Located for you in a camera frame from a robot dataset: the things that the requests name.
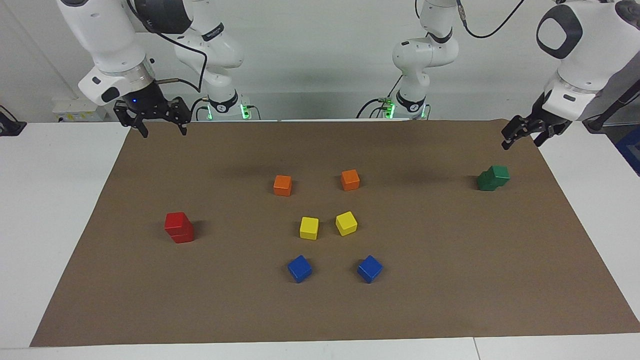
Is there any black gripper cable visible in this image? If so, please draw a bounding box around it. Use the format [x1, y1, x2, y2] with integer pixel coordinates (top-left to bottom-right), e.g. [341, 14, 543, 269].
[455, 0, 526, 39]
[127, 0, 208, 94]

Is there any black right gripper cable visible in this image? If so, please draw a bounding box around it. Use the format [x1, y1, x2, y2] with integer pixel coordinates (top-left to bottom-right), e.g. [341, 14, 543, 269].
[127, 0, 208, 94]

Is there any blue wooden cube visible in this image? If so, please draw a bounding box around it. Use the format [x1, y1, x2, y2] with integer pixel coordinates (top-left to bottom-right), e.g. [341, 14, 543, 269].
[287, 255, 313, 284]
[357, 255, 384, 284]

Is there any blue crate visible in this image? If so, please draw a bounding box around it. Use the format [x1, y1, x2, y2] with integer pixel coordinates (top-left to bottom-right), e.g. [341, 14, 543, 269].
[614, 127, 640, 177]

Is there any red wooden cube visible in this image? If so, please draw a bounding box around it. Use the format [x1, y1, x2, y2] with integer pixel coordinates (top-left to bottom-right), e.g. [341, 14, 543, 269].
[164, 212, 190, 232]
[169, 224, 195, 244]

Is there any white power strip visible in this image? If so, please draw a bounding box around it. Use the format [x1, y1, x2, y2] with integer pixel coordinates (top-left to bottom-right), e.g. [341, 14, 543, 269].
[52, 99, 108, 123]

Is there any yellow wooden cube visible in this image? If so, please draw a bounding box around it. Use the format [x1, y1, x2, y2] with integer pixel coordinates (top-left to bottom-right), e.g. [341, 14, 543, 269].
[335, 211, 359, 237]
[299, 216, 320, 241]

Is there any brown table mat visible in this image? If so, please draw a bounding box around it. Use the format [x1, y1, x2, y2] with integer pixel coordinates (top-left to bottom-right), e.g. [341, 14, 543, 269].
[29, 119, 640, 348]

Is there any black base cable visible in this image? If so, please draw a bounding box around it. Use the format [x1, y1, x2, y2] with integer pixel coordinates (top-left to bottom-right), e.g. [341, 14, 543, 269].
[356, 75, 403, 119]
[190, 97, 211, 121]

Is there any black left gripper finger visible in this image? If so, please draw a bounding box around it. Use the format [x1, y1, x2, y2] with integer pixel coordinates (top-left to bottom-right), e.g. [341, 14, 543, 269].
[501, 116, 532, 151]
[533, 124, 556, 147]

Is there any black stand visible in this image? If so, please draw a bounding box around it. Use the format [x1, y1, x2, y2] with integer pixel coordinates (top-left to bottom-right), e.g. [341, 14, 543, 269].
[582, 77, 640, 133]

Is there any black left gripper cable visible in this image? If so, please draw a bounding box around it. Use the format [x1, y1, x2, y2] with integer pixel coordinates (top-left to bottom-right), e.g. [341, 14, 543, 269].
[455, 0, 526, 39]

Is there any black clamp mount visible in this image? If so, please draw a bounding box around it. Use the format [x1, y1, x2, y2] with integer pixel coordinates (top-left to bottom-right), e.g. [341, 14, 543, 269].
[0, 106, 27, 137]

